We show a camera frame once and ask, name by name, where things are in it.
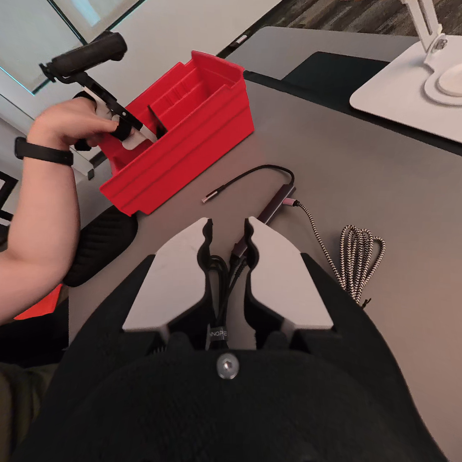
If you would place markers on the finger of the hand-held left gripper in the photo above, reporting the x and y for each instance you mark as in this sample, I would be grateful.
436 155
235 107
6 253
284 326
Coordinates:
139 139

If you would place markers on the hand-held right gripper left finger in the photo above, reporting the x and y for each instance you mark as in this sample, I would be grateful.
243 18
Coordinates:
169 285

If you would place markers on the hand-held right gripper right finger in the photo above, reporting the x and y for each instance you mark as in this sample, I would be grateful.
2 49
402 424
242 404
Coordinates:
285 285

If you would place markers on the red plastic bin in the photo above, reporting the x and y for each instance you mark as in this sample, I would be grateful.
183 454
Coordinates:
180 169

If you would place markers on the person's left forearm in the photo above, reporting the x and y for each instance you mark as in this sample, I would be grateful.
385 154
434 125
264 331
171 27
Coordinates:
36 234

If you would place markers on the person's left hand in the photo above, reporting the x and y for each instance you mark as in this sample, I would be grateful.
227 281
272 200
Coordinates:
61 122

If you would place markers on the black wrist band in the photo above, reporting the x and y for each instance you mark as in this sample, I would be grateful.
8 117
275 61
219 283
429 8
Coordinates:
43 153

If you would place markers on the framed marker sign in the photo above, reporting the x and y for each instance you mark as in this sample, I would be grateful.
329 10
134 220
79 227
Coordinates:
9 180

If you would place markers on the small black device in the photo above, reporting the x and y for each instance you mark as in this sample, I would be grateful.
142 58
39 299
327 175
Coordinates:
240 39

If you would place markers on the person's olive shirt torso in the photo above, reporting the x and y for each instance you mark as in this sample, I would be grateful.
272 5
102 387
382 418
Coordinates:
18 415

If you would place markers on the dark desk mat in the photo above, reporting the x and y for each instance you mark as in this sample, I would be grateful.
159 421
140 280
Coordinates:
332 70

